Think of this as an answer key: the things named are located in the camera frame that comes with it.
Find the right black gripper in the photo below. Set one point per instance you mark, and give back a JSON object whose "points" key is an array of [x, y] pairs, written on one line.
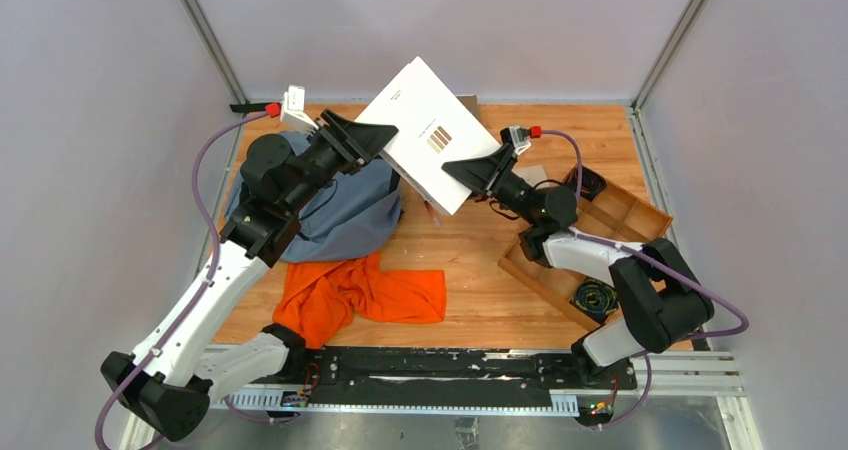
{"points": [[488, 173]]}

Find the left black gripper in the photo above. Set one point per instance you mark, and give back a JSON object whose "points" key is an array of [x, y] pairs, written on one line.
{"points": [[337, 146]]}

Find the white book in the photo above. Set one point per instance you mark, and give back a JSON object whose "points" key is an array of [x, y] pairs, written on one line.
{"points": [[434, 127]]}

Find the blue grey backpack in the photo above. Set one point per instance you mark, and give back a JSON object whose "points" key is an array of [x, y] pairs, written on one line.
{"points": [[344, 208]]}

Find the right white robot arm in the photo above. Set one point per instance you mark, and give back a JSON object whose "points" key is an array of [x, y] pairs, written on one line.
{"points": [[654, 286]]}

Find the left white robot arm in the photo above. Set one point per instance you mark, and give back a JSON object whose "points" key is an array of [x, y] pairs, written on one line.
{"points": [[167, 380]]}

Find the beige wallet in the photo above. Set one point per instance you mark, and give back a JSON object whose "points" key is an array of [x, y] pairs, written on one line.
{"points": [[532, 175]]}

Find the red pen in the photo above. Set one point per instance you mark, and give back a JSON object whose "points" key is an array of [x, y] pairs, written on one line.
{"points": [[435, 216]]}

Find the orange cloth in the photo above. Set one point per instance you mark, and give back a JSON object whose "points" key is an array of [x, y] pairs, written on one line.
{"points": [[321, 298]]}

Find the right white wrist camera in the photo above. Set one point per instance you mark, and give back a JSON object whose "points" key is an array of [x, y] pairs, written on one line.
{"points": [[518, 137]]}

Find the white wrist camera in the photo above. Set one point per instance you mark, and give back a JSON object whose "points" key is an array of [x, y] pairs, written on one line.
{"points": [[293, 112], [518, 137]]}

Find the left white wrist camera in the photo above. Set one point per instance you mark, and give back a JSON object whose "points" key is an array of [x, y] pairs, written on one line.
{"points": [[293, 112]]}

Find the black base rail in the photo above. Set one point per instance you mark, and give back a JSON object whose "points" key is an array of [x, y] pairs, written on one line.
{"points": [[450, 378]]}

